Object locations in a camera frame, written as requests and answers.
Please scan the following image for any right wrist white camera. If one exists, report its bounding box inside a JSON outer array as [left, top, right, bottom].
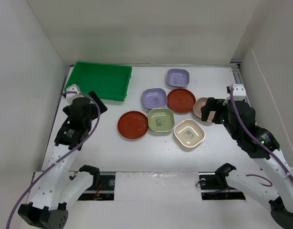
[[225, 84, 246, 102]]

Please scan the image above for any purple square bowl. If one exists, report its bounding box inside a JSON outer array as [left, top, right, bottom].
[[167, 69, 190, 88], [142, 88, 167, 110]]

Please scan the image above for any pink square bowl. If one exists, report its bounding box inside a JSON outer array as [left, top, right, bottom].
[[192, 97, 215, 122]]

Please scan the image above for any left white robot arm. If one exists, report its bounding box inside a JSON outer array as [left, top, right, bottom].
[[18, 90, 107, 229]]

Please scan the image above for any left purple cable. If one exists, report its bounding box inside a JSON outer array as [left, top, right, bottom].
[[5, 92, 101, 229]]

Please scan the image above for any cream square bowl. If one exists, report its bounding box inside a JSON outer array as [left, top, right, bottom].
[[174, 119, 206, 148]]

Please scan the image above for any purple square bowl near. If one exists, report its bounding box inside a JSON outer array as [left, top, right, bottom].
[[142, 88, 167, 110]]

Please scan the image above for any green square bowl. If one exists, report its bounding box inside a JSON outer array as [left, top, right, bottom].
[[147, 108, 175, 132]]

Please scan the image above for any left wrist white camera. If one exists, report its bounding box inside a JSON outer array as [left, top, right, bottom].
[[63, 84, 82, 104]]

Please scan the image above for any purple square bowl far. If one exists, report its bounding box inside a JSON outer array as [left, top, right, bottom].
[[167, 69, 190, 88]]

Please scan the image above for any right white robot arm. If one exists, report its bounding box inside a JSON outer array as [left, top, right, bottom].
[[201, 97, 293, 229]]

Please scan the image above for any green plastic bin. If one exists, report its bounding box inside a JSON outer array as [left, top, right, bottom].
[[65, 62, 132, 102]]

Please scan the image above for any wrist white camera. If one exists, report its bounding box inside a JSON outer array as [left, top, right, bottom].
[[63, 84, 82, 104], [225, 84, 246, 102]]

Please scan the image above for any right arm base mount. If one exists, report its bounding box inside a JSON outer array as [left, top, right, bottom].
[[196, 172, 246, 200]]

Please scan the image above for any red round plate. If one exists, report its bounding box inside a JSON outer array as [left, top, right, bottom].
[[117, 111, 148, 139], [167, 88, 196, 113]]

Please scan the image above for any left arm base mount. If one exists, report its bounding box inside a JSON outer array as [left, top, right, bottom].
[[78, 172, 116, 201]]

